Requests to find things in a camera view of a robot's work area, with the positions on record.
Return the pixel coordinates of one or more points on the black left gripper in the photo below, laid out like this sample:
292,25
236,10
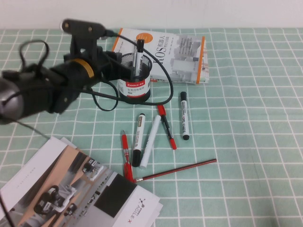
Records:
106,63

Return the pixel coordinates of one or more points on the slim grey pen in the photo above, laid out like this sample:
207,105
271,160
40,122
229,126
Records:
135,54

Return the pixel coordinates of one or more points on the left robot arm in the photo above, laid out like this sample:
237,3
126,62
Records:
35,89

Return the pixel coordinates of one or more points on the black mesh pen holder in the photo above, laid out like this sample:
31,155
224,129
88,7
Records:
135,91

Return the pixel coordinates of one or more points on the black pen red caps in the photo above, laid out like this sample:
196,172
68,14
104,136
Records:
165,123

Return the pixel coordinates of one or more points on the plain white pen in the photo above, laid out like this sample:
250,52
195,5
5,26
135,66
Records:
151,137

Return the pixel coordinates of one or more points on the red gel pen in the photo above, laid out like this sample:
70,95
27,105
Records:
125,146

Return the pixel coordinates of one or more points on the white marker black caps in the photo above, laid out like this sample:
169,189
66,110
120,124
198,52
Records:
140,47
184,116

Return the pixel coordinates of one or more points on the white orange ROS book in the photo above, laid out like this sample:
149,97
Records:
165,59

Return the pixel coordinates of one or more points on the white marker grey label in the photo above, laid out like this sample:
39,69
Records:
139,132

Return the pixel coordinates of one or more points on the white book colourful edge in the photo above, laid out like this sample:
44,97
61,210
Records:
205,71

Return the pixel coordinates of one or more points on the red black striped pencil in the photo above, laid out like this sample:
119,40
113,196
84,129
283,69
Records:
180,168

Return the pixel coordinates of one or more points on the AgileX photo brochure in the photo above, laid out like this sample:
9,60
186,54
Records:
82,177

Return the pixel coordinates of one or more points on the green checked tablecloth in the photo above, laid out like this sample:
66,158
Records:
236,118

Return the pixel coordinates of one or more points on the brochure with robot photo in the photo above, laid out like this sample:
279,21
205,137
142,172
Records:
35,163

